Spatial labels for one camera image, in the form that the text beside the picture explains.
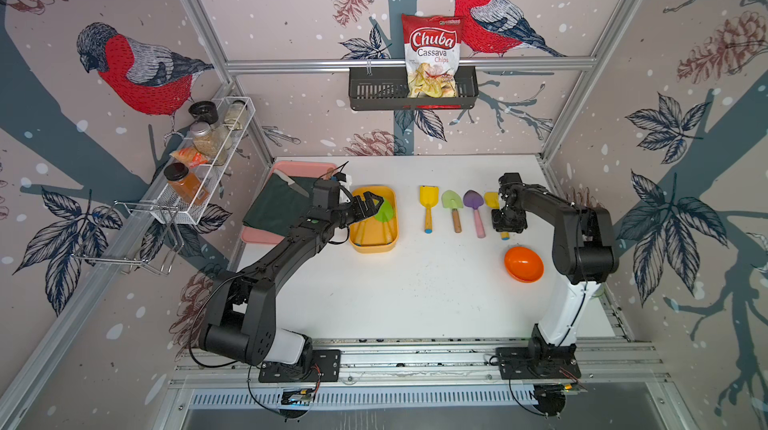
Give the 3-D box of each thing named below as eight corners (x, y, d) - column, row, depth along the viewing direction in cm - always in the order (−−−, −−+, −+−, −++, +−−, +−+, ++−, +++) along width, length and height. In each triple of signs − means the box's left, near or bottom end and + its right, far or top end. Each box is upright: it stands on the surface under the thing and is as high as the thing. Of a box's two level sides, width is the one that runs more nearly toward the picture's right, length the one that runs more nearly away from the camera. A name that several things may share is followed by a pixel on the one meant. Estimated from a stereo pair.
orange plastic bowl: (507, 285, 88) (511, 280, 85) (499, 252, 95) (502, 246, 92) (543, 285, 88) (549, 279, 85) (532, 252, 95) (537, 246, 91)
